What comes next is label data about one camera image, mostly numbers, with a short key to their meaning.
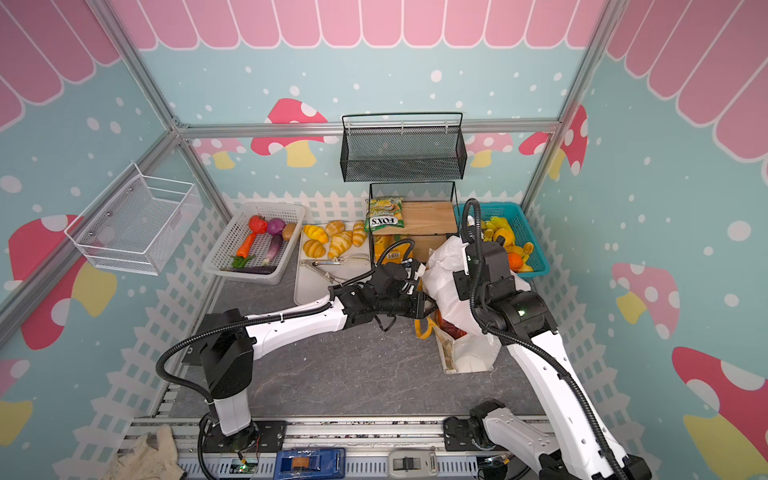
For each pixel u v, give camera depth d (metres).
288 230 1.12
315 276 1.06
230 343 0.51
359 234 1.16
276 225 1.13
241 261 1.08
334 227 1.16
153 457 0.71
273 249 1.09
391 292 0.62
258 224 1.13
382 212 0.98
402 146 0.94
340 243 1.10
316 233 1.15
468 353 0.81
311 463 0.67
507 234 1.04
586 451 0.36
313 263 1.06
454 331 0.70
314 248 1.09
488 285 0.46
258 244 1.15
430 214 1.04
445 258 0.71
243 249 1.09
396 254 1.03
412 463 0.67
